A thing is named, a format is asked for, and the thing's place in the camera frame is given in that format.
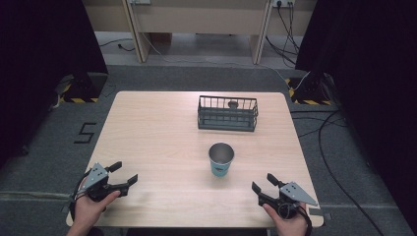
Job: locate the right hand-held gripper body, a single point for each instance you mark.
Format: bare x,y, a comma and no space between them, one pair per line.
295,194

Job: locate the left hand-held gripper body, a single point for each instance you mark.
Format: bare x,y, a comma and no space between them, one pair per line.
95,175

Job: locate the small dark round object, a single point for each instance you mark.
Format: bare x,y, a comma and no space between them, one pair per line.
233,104

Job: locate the beige wooden desk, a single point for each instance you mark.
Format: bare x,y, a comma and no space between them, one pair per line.
200,16

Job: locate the black curtain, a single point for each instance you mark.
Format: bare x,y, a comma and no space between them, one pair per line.
39,59
373,82

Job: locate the person's right hand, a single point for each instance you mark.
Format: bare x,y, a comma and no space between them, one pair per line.
290,226

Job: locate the person's left hand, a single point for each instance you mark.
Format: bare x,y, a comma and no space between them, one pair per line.
87,211

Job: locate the blue cup with metal inside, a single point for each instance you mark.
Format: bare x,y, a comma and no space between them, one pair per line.
220,168

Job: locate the yellow black striped stand base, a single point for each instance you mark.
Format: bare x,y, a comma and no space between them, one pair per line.
78,88
308,93

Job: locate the white wall socket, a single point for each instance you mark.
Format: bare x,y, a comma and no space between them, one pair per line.
283,2

